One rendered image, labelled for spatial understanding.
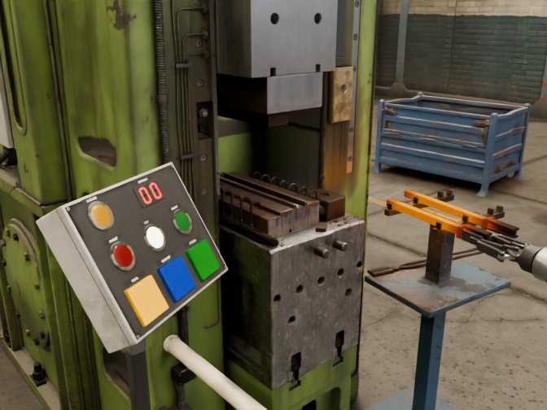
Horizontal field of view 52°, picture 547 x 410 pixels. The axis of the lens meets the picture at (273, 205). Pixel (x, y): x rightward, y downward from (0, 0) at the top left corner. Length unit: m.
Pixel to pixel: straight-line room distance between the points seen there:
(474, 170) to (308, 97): 3.78
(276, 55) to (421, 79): 9.11
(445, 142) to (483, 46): 4.75
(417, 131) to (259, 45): 4.09
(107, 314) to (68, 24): 0.94
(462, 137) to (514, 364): 2.77
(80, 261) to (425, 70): 9.66
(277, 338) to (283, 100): 0.67
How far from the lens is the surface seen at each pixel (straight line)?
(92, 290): 1.07
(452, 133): 5.27
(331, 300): 1.76
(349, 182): 1.97
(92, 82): 1.75
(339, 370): 1.94
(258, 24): 1.43
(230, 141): 2.01
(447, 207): 1.91
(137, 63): 1.41
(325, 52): 1.59
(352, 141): 1.94
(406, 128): 5.49
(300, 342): 1.73
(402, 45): 10.75
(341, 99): 1.83
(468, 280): 2.05
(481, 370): 2.78
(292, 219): 1.61
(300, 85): 1.53
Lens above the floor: 1.52
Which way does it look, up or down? 19 degrees down
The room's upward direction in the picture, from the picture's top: straight up
